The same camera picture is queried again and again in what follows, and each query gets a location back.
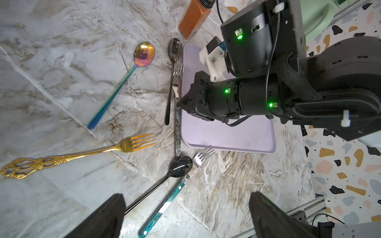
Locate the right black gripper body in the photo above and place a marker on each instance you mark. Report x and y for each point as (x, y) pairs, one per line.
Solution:
(232, 98)

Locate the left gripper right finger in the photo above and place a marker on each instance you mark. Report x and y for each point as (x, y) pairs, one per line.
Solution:
(271, 222)

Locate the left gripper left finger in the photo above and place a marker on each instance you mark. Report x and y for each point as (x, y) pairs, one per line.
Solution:
(105, 222)

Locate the lavender plastic tray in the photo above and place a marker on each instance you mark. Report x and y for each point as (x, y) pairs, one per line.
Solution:
(255, 135)

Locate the grey marbled handle fork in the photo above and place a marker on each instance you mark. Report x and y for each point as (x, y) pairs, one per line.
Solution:
(177, 79)

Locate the green handle fork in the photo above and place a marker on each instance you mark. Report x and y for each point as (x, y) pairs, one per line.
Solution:
(198, 159)

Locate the black spoon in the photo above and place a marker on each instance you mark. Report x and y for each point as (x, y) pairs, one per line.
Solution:
(180, 167)

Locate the iridescent rainbow spoon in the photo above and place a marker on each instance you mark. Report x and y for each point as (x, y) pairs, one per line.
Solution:
(143, 56)

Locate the gold ornate fork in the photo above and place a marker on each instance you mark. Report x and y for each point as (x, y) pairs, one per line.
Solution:
(21, 168)

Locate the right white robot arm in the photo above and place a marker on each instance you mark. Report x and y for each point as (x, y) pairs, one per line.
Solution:
(260, 67)

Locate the dark grey spoon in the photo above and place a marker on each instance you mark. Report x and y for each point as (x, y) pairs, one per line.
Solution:
(174, 51)

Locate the orange spice bottle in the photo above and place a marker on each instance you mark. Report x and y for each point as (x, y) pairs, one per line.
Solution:
(195, 15)

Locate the green plastic pitcher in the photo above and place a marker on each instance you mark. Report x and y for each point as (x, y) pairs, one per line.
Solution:
(317, 15)

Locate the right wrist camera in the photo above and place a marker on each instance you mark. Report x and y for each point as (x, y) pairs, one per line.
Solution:
(213, 57)

